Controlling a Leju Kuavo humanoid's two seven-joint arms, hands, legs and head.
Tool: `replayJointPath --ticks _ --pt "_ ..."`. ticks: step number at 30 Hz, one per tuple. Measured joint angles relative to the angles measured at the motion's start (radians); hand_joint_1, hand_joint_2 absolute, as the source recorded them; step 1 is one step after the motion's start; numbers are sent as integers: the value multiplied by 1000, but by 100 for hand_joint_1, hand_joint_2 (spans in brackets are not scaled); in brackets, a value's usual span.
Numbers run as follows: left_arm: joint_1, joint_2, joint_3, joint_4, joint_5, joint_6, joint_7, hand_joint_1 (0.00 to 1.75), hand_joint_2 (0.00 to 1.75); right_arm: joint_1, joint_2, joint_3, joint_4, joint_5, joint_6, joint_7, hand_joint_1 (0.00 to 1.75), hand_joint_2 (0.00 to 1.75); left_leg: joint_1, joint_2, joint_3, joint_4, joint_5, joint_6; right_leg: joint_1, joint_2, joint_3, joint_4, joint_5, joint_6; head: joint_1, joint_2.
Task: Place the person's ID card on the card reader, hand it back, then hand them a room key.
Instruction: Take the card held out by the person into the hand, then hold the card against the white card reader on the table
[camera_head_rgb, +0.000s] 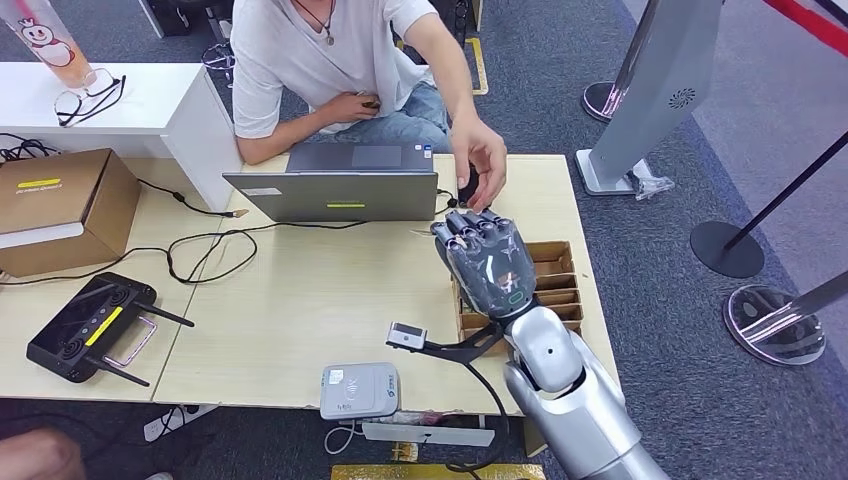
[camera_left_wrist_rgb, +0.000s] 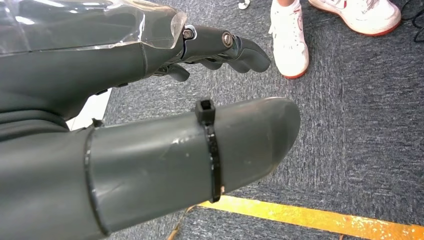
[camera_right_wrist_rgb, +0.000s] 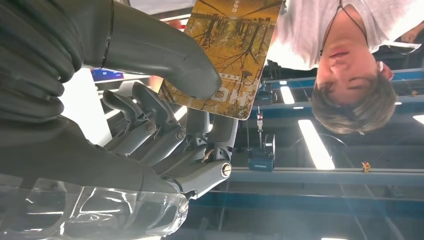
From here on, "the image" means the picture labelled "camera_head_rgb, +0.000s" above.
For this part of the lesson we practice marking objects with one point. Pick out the person's right hand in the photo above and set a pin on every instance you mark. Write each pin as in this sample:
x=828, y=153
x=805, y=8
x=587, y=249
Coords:
x=348, y=107

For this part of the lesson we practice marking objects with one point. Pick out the person's left hand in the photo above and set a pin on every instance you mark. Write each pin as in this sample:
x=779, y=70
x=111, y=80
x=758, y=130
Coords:
x=487, y=152

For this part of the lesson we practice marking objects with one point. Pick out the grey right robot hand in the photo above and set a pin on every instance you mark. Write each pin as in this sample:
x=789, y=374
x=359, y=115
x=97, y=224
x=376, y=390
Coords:
x=490, y=265

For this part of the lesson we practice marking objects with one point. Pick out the black smartphone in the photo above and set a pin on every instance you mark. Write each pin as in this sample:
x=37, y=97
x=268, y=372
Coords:
x=468, y=187

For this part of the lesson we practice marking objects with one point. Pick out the yellow tree print ID card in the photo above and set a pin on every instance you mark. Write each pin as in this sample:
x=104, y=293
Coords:
x=422, y=232

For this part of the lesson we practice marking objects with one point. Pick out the person's left forearm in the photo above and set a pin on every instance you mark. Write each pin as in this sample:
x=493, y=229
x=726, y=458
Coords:
x=444, y=73

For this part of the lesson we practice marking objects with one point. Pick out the person's right forearm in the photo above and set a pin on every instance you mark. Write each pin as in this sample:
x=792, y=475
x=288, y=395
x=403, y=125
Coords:
x=278, y=138

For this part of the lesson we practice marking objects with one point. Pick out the person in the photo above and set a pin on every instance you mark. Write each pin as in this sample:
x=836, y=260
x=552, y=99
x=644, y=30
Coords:
x=311, y=53
x=40, y=457

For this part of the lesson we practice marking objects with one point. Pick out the wooden card organizer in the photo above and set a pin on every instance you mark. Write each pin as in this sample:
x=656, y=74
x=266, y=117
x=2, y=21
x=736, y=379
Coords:
x=556, y=265

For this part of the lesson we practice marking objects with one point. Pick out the grey card reader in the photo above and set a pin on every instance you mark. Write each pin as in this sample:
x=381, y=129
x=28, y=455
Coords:
x=360, y=391

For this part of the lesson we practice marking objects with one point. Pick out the grey laptop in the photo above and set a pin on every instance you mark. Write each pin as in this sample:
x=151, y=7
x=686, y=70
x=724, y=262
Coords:
x=331, y=195

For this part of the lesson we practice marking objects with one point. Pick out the chrome stanchion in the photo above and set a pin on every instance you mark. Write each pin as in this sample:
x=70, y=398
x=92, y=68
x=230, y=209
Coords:
x=772, y=328
x=599, y=102

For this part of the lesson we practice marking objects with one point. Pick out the chrome stool base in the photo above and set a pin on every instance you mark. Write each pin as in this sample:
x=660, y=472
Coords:
x=218, y=60

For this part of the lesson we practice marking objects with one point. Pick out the white sneaker black stripes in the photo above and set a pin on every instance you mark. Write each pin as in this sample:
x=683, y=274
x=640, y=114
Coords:
x=225, y=30

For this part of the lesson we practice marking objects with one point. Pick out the clear plastic bag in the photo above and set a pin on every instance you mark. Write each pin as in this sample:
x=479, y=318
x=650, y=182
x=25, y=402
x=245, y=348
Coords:
x=649, y=185

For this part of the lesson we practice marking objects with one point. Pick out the grey kiosk stand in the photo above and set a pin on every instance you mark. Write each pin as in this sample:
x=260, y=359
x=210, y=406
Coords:
x=656, y=86

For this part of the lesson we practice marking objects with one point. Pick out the white cabinet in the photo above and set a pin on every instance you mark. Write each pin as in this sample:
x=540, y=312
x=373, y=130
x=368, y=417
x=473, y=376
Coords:
x=152, y=106

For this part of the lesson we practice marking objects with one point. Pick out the black cabinet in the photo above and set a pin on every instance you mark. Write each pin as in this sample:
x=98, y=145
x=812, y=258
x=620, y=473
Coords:
x=172, y=16

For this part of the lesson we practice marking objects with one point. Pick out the small gold piece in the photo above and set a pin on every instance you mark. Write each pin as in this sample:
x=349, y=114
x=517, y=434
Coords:
x=405, y=452

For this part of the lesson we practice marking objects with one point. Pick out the gold floor plate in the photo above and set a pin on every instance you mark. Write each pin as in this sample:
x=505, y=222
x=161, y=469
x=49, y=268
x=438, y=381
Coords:
x=430, y=473

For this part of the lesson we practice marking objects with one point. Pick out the black stanchion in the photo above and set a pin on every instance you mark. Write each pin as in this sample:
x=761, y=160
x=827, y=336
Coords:
x=725, y=250

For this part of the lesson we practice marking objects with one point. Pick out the snowman print drink cup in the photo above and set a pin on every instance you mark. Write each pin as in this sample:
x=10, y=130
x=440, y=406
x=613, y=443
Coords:
x=50, y=46

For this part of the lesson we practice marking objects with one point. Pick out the brown cardboard box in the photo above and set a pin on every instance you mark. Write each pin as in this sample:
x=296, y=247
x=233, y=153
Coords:
x=60, y=205

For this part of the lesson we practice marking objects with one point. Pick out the black tablet controller with antennas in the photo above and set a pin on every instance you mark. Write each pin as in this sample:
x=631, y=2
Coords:
x=86, y=328

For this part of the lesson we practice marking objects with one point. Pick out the red barrier belt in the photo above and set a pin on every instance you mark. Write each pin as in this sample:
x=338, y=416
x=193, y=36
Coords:
x=805, y=23

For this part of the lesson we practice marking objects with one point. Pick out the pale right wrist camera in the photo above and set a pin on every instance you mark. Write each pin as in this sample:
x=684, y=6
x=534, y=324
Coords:
x=406, y=334

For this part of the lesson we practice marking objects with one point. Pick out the black post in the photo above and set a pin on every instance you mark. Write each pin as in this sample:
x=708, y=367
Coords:
x=462, y=16

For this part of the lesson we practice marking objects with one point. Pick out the white flat bracket plate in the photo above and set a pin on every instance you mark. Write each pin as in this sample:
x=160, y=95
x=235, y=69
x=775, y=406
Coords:
x=430, y=435

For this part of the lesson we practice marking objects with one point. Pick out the black frame eyeglasses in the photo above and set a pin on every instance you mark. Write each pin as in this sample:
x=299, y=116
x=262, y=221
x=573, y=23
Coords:
x=66, y=118

